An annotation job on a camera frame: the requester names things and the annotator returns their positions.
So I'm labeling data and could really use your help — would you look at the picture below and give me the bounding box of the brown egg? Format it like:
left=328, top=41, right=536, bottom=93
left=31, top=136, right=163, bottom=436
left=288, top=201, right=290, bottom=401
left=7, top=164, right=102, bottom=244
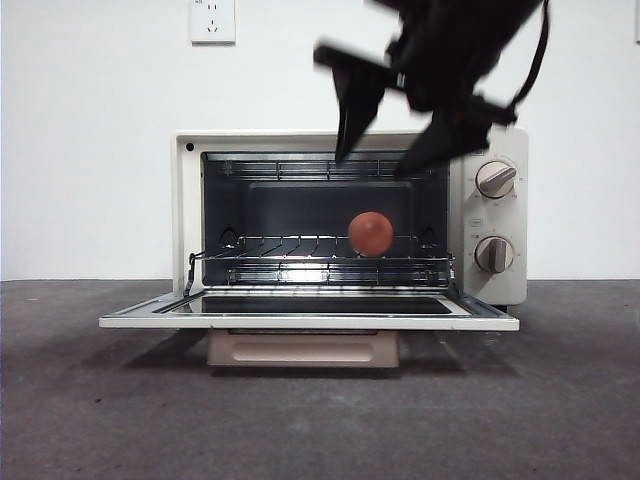
left=348, top=211, right=394, bottom=258

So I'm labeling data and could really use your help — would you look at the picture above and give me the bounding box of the glass oven door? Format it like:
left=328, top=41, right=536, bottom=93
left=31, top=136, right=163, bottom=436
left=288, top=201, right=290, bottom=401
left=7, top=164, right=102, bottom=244
left=98, top=291, right=521, bottom=334

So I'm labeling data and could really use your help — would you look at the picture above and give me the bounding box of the beige oven door handle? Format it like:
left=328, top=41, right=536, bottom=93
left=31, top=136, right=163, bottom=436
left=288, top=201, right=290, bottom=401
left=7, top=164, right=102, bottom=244
left=207, top=329, right=401, bottom=369

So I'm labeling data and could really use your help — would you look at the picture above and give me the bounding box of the beige temperature knob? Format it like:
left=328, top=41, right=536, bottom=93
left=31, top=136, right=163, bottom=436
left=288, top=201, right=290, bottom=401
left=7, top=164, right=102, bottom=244
left=474, top=160, right=518, bottom=197

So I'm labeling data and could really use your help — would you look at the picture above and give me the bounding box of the cream Toshiba toaster oven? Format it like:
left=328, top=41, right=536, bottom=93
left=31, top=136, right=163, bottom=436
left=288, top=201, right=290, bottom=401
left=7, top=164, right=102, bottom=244
left=173, top=128, right=530, bottom=307

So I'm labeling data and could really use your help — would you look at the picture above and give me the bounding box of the oven heating element guard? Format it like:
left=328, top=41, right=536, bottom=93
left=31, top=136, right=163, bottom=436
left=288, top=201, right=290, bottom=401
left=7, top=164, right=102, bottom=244
left=223, top=158, right=436, bottom=180

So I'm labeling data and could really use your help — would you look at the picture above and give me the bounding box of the beige timer knob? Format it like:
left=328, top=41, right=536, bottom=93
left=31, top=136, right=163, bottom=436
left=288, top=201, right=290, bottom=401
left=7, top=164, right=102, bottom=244
left=473, top=236, right=515, bottom=274

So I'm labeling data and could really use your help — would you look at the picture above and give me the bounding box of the black looped cable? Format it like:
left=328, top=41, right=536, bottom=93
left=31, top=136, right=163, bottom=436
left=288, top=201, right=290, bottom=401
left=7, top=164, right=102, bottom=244
left=509, top=0, right=552, bottom=114

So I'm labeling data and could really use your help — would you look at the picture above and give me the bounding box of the white wall socket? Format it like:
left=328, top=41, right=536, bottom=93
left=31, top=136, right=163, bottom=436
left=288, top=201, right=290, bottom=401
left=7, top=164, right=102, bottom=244
left=189, top=0, right=237, bottom=46

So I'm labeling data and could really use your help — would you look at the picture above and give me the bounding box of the metal wire oven rack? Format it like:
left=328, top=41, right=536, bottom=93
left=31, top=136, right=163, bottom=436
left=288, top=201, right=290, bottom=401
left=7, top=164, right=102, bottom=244
left=188, top=233, right=455, bottom=267

